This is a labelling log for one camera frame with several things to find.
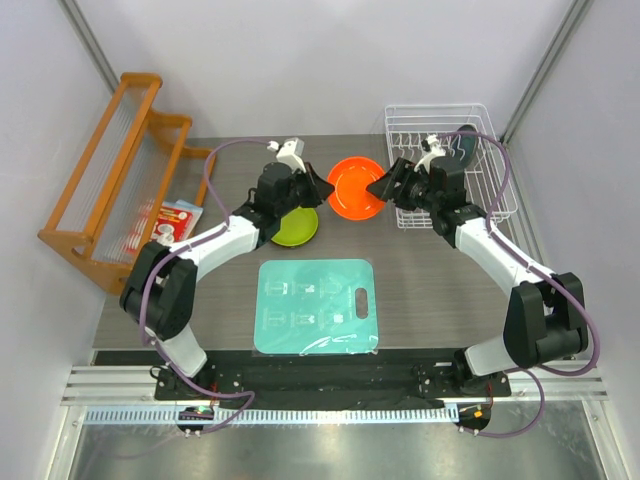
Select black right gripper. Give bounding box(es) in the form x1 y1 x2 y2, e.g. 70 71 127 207
366 158 440 213

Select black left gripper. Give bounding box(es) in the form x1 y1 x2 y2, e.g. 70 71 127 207
275 162 333 218

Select orange plate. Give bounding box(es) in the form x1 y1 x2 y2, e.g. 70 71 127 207
328 156 385 221

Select lime green plate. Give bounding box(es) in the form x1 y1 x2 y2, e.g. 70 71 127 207
271 207 319 248

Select dark teal plate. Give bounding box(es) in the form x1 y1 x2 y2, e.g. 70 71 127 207
448 124 478 169

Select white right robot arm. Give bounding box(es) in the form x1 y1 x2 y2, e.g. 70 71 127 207
366 156 589 395

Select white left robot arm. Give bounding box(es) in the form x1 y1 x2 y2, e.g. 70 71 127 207
119 162 334 399

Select orange wooden rack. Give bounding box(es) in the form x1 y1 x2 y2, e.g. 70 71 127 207
38 72 210 295

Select teal cutting board mat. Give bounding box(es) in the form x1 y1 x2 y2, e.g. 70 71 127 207
254 259 379 356

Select red white packet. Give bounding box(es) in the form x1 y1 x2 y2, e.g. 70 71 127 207
151 200 203 246

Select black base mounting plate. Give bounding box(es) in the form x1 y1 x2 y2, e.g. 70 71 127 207
94 349 512 412

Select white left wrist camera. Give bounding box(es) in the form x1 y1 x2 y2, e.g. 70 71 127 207
276 137 306 172

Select white wire dish rack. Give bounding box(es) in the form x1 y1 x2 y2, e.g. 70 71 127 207
384 103 505 210

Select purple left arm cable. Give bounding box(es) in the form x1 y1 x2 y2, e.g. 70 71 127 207
139 137 281 441

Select white slotted cable duct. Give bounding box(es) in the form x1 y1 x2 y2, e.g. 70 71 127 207
84 404 459 426

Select aluminium extrusion rail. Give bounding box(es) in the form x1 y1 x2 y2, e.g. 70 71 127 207
62 358 608 411

